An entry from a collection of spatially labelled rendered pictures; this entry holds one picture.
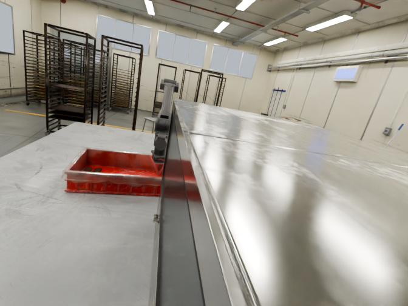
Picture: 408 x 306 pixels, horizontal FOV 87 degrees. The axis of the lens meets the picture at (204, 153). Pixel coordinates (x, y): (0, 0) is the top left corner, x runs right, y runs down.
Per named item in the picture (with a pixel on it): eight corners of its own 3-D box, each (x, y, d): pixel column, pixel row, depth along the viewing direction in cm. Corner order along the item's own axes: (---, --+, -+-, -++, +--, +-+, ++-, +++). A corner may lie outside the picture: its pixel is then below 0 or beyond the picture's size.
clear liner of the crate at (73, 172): (82, 162, 120) (83, 146, 117) (169, 170, 134) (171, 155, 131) (60, 192, 89) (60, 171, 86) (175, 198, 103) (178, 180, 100)
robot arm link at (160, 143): (173, 121, 106) (156, 118, 104) (173, 127, 95) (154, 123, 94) (170, 144, 110) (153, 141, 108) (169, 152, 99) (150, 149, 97)
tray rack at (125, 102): (108, 111, 695) (112, 52, 643) (113, 108, 750) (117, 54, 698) (128, 114, 707) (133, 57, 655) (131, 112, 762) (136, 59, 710)
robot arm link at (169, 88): (178, 88, 134) (160, 85, 132) (179, 80, 130) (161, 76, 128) (173, 134, 105) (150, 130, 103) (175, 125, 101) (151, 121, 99)
